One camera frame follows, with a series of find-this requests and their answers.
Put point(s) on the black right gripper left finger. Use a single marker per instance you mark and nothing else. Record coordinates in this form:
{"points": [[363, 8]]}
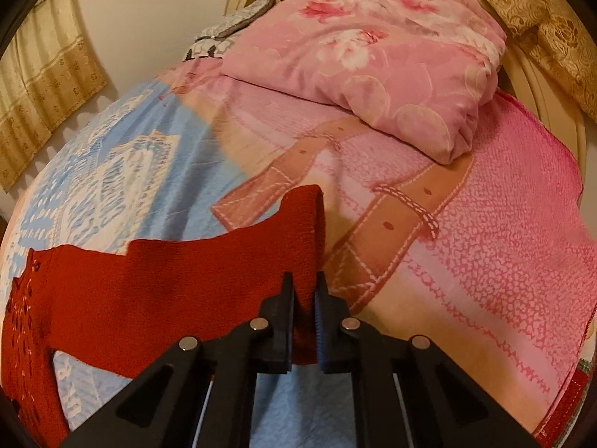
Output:
{"points": [[199, 394]]}

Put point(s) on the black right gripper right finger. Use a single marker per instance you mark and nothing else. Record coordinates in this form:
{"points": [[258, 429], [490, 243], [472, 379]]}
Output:
{"points": [[407, 393]]}

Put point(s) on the red embroidered knit sweater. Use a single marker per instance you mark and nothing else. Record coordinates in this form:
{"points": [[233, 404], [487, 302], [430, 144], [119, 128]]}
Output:
{"points": [[121, 312]]}

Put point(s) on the polka dot patchwork bed sheet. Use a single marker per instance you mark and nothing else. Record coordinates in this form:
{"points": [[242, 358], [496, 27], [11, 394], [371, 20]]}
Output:
{"points": [[488, 256]]}

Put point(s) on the pink floral folded quilt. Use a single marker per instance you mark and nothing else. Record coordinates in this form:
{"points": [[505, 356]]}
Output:
{"points": [[418, 70]]}

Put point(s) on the grey patterned pillow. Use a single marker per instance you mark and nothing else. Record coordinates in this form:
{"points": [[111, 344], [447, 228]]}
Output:
{"points": [[215, 41]]}

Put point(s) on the beige window curtain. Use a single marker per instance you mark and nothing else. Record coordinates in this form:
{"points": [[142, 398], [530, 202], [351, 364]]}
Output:
{"points": [[47, 74]]}

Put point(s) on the beige side curtain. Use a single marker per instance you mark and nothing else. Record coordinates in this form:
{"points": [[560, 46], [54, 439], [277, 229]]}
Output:
{"points": [[552, 34]]}

